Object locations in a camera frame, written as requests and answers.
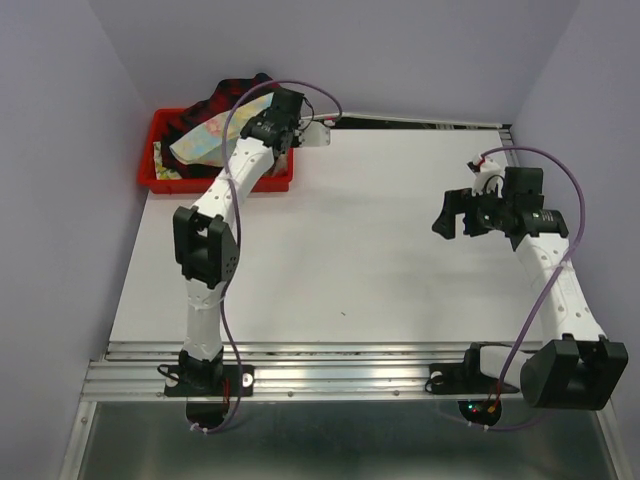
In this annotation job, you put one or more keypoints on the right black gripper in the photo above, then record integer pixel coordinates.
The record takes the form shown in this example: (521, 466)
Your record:
(454, 203)

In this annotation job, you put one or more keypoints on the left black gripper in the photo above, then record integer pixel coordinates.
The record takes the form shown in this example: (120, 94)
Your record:
(296, 124)

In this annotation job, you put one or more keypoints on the pastel floral skirt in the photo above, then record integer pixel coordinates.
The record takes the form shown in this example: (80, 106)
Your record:
(202, 146)

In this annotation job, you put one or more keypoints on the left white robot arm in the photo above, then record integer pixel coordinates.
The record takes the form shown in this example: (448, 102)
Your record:
(206, 249)

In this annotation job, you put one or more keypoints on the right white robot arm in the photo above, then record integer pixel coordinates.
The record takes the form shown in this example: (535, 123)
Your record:
(577, 366)

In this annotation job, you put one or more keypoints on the red black plaid skirt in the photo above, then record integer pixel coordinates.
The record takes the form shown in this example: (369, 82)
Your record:
(225, 95)

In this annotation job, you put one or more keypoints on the yellow floral cloth in bin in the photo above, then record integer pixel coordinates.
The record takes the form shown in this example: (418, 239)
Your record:
(162, 172)

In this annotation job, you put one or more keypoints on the red plastic bin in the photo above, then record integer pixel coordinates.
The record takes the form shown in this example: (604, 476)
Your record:
(146, 173)

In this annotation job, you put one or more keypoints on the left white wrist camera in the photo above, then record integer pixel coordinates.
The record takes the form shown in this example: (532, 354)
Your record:
(317, 134)

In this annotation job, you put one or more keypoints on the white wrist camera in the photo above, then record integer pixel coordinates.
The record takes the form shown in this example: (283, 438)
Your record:
(317, 134)
(487, 173)

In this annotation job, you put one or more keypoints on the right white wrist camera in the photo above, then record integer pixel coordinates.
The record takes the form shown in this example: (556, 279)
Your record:
(487, 173)

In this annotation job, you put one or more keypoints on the aluminium right rail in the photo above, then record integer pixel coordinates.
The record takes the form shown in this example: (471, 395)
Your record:
(507, 140)

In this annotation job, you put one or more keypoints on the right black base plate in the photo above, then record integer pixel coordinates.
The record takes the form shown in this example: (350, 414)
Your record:
(454, 379)

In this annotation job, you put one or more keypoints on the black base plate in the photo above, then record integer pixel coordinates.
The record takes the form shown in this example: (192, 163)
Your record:
(454, 379)
(222, 381)

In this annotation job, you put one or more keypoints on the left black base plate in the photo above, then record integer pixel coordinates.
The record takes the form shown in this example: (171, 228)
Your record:
(222, 381)

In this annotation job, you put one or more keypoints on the aluminium front rail frame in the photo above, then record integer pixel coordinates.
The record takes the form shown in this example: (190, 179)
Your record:
(324, 411)

